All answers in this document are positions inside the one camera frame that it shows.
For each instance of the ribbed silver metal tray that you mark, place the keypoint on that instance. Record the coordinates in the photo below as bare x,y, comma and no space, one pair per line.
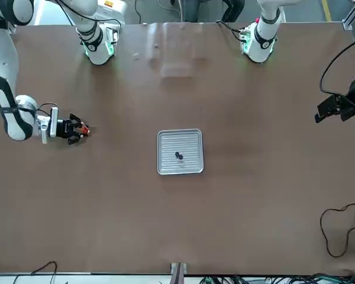
165,142

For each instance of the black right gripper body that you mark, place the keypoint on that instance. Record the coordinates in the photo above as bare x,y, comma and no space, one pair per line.
63,127

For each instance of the white cabinet with yellow sticker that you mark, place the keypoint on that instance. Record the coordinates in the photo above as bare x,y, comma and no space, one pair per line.
115,9

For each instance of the aluminium frame rail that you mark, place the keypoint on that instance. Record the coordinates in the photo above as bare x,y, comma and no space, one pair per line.
353,14

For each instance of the person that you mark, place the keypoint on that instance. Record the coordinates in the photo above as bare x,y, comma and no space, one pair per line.
233,9

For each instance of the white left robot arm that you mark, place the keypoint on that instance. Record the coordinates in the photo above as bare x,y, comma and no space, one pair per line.
261,44

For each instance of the oil bottle with red label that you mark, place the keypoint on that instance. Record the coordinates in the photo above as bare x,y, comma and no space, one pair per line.
84,129

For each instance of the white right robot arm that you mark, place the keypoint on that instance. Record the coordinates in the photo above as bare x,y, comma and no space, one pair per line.
0,53

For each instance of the aluminium profile post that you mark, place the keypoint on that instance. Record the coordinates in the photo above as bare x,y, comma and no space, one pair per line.
179,272

